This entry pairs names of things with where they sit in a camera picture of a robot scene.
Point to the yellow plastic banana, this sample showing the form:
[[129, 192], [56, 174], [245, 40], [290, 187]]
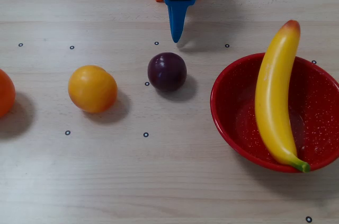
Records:
[[275, 97]]

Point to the red speckled enamel bowl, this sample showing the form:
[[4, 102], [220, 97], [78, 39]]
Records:
[[233, 110]]

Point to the dark purple plum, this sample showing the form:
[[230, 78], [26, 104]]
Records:
[[167, 71]]

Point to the yellow-orange round fruit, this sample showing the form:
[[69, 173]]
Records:
[[92, 89]]

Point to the orange citrus fruit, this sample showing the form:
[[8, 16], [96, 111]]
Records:
[[5, 93]]

